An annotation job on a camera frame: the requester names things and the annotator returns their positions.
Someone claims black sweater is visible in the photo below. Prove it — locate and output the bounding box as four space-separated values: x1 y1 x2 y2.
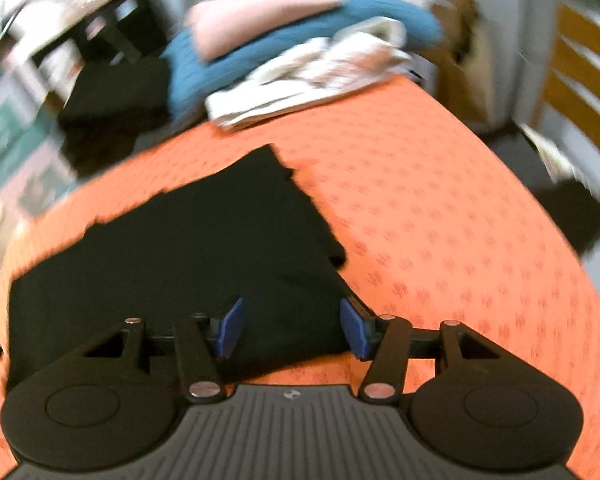
8 145 348 386

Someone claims black folded clothes pile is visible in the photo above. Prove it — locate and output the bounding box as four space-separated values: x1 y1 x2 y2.
57 56 171 179

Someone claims wooden chair right with clothes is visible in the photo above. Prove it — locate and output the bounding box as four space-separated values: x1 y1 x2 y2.
484 2 600 257

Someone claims orange flower-pattern table mat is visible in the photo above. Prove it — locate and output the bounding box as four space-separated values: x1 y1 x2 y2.
0 77 600 479

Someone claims lower teal pink carton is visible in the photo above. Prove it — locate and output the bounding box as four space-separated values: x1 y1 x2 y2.
0 63 78 220

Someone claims teal knitted sweater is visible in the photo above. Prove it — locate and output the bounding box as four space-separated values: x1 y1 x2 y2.
160 0 446 126

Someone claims white quilted jacket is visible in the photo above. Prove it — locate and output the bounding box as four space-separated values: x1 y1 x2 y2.
204 16 411 132

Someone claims brown paper bag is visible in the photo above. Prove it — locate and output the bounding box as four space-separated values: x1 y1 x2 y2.
403 0 495 126

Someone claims pink folded garment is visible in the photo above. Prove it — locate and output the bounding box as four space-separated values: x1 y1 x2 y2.
184 0 346 62

